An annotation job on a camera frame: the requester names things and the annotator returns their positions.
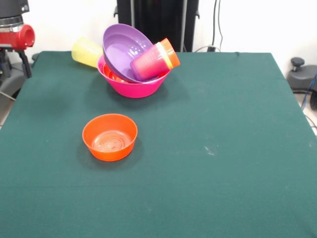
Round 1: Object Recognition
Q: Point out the dark green tablecloth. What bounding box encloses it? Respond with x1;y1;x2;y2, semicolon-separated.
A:
0;51;317;238

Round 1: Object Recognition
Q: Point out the black pedestal foot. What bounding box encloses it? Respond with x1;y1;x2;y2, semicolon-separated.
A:
287;57;317;93
0;61;34;105

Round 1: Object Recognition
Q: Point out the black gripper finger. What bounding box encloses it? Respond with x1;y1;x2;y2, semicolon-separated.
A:
17;49;33;79
0;48;12;79

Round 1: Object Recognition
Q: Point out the purple bowl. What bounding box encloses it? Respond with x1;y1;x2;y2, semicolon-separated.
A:
102;23;159;84

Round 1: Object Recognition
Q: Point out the large pink bowl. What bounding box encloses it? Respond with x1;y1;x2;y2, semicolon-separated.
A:
96;55;172;99

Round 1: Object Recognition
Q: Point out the black hanging cable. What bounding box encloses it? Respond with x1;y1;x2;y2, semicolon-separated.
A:
212;0;225;52

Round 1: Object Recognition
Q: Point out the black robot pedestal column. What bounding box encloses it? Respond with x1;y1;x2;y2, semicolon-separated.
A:
113;0;200;53

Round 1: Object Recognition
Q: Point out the orange cup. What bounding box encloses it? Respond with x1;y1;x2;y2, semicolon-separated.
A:
160;37;181;69

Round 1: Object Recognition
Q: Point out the pale yellow cup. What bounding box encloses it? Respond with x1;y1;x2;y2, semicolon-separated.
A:
71;36;104;69

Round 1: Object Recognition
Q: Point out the purple cup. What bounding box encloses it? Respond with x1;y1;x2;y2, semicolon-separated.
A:
130;42;167;82

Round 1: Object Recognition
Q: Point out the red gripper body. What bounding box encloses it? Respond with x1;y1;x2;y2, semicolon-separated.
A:
0;24;36;52

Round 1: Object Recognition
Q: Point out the tangle of floor cables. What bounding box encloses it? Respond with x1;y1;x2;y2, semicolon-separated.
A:
299;71;317;129

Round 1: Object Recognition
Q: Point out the large orange bowl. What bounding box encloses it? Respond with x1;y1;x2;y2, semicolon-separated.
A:
103;63;169;84

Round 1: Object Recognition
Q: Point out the small orange bowl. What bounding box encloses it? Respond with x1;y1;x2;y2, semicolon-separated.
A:
82;113;138;162

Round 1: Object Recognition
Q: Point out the bright yellow cup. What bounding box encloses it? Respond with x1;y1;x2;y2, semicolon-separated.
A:
158;41;174;70

